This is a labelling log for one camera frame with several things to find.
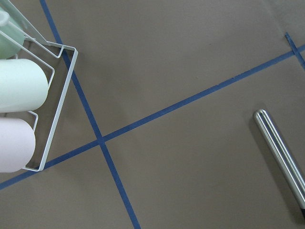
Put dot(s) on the pale mint cup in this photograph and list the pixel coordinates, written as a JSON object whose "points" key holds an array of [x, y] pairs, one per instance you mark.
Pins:
{"points": [[23, 85]]}

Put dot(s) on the pale pink cup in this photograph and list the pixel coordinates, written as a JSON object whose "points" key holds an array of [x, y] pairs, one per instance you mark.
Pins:
{"points": [[17, 144]]}

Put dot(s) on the steel muddler with black tip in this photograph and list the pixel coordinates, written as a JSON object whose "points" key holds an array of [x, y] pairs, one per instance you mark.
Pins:
{"points": [[282, 155]]}

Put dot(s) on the white wire cup rack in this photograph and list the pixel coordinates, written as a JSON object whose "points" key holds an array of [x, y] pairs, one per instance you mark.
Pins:
{"points": [[57, 61]]}

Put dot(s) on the sage green cup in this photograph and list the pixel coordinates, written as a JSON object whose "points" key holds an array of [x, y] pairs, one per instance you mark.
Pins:
{"points": [[8, 48]]}

